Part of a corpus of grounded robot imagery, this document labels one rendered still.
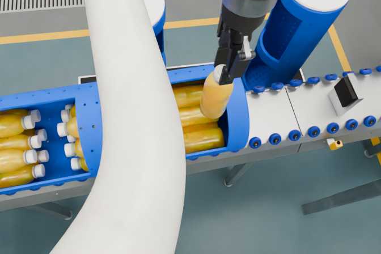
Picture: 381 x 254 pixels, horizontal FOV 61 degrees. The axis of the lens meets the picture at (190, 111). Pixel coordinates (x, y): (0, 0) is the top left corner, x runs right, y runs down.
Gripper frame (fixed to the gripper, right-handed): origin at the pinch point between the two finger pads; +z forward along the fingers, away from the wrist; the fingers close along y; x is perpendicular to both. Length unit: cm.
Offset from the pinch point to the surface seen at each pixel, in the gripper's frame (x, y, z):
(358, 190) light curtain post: -68, -26, 80
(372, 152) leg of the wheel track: -122, -2, 137
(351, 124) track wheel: -55, -5, 48
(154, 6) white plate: 8, 54, 42
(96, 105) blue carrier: 30.6, 6.7, 22.7
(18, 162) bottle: 55, -2, 34
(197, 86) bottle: 0.6, 12.0, 31.6
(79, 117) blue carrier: 35.2, 3.9, 22.8
